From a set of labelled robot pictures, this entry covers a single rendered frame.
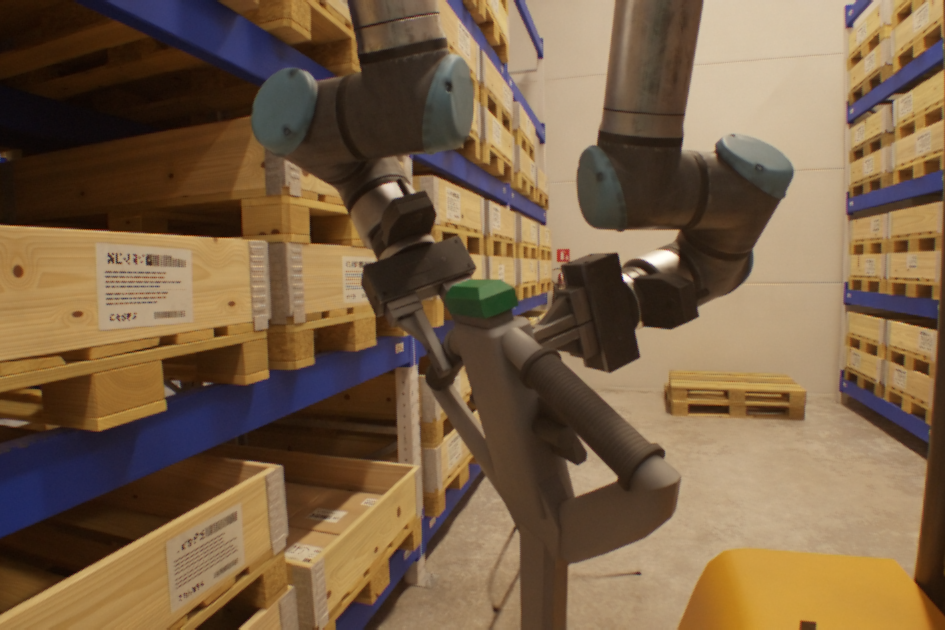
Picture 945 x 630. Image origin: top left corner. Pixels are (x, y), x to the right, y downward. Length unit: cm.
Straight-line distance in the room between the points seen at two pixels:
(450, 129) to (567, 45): 620
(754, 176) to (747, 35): 616
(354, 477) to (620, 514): 205
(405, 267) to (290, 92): 22
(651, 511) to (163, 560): 98
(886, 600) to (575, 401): 81
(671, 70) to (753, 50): 615
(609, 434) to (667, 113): 32
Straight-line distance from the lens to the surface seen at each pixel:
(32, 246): 99
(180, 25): 136
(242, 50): 150
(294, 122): 57
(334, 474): 247
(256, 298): 132
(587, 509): 48
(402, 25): 53
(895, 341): 525
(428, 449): 247
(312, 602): 169
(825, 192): 653
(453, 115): 52
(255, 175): 150
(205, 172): 162
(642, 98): 56
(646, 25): 56
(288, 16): 158
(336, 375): 173
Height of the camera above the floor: 144
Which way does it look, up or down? 5 degrees down
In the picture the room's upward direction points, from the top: 1 degrees counter-clockwise
